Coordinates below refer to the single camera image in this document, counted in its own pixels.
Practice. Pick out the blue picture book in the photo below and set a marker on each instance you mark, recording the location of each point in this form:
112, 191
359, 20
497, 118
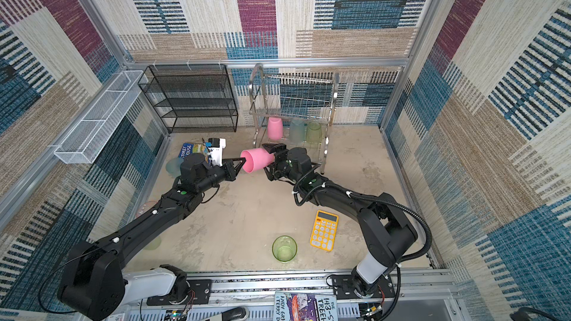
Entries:
190, 148

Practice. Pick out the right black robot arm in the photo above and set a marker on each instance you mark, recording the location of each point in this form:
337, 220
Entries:
393, 233

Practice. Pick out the silver wire dish rack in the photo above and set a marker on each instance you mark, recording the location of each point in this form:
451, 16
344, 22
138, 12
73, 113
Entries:
302, 96

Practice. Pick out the purple treehouse book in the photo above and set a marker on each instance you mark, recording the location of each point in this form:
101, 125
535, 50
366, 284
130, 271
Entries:
304, 307

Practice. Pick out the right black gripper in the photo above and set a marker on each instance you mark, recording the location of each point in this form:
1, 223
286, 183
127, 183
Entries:
275, 148

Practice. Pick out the yellow calculator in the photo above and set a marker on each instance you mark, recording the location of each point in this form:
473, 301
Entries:
324, 231

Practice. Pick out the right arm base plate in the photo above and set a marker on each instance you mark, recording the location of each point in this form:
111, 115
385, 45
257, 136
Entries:
351, 286

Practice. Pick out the teal translucent cup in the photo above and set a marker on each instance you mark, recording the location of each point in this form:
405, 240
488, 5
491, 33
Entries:
297, 131

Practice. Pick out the green translucent cup front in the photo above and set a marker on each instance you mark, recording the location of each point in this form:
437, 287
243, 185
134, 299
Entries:
284, 248

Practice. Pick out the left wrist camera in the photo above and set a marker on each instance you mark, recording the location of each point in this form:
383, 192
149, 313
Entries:
215, 147

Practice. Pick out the pink cup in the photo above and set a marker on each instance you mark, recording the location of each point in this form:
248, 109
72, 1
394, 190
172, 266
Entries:
256, 159
275, 128

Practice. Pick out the green translucent cup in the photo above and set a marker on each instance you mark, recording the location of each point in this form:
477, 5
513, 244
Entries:
314, 133
284, 248

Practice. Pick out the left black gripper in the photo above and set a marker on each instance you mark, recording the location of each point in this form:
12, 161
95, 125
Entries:
229, 171

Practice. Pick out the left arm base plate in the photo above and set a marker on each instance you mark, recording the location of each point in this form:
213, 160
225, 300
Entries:
197, 292

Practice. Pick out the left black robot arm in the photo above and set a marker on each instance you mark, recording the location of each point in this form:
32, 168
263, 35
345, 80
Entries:
93, 283

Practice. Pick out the white wire wall basket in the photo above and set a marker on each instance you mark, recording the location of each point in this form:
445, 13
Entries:
90, 135

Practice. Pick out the black mesh shelf rack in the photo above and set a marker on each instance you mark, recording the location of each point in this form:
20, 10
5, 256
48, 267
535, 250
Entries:
191, 98

